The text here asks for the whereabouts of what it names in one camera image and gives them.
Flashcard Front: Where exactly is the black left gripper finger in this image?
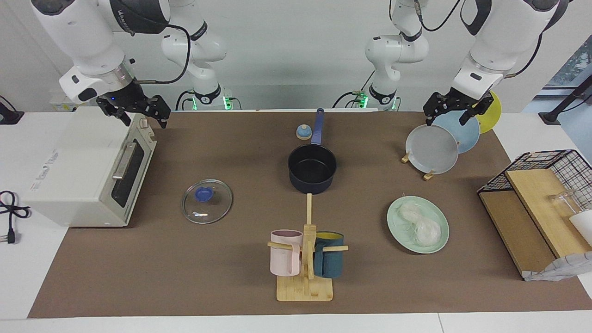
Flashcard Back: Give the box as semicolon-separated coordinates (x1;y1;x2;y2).
459;92;494;126
423;92;439;127

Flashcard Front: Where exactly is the glass lid with blue knob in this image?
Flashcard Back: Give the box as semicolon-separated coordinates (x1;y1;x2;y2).
181;179;233;225

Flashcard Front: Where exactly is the clear vermicelli packet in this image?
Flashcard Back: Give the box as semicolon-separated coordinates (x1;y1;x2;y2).
398;195;443;247

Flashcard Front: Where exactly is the yellow plate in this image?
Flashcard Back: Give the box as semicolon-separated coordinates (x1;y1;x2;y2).
476;91;502;135

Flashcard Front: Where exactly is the light blue plate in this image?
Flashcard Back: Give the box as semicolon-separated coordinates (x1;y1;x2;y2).
432;111;481;154

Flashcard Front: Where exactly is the grey plate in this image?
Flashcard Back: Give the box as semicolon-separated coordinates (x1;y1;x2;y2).
406;124;459;175

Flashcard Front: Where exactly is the wooden plate rack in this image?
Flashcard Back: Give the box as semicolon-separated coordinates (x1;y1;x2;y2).
401;150;436;181

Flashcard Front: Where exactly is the green plate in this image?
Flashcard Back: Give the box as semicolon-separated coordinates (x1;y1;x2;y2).
387;196;450;254

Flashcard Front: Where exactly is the white power strip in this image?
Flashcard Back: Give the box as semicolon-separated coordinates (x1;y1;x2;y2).
50;95;93;112

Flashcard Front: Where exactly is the white toaster oven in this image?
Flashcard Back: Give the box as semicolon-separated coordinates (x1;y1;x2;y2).
21;106;158;228

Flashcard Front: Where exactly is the black stand base with pole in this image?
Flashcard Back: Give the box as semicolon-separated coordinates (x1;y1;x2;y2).
539;74;592;124

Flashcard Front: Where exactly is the wooden shelf unit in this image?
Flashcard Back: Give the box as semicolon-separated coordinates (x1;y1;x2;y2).
479;169;592;278

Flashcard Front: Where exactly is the clear glass cup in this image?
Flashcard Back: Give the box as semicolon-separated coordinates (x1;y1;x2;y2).
548;189;586;218

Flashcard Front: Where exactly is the dark blue saucepan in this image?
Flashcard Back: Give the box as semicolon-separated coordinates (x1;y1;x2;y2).
287;108;338;195

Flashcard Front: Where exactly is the brown table mat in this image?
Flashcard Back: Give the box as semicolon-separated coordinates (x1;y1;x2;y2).
27;111;592;319

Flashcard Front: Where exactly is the white cup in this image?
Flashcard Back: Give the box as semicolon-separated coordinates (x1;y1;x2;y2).
569;210;592;246

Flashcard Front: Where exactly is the patterned white bag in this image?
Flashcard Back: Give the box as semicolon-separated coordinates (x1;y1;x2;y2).
523;251;592;282

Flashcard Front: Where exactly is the teal mug yellow inside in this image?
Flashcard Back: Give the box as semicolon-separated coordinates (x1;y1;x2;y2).
314;232;345;278

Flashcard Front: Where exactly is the pink mug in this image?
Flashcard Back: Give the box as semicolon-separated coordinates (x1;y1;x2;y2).
270;230;303;277

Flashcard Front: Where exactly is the wooden mug rack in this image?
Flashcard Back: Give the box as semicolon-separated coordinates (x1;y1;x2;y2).
267;193;349;302

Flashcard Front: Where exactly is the black right base cable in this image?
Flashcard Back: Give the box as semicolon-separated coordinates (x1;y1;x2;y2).
175;89;196;111

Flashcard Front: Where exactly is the black base cable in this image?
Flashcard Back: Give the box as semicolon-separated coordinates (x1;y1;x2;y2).
332;69;376;110
175;89;196;111

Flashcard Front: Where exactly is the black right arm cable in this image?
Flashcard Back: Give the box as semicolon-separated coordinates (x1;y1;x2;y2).
113;12;191;85

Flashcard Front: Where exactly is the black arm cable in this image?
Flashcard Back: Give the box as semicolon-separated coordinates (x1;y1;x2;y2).
113;12;191;85
414;0;543;79

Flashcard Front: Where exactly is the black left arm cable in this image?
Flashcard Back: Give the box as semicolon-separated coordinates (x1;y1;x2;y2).
414;0;543;79

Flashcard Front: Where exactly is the black left base cable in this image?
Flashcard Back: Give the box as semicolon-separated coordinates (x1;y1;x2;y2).
332;69;376;110

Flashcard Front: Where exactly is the black wire basket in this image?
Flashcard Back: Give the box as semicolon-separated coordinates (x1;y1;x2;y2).
477;149;592;213

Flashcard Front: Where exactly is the black power cord with plug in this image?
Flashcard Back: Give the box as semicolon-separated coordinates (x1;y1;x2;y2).
0;191;31;245

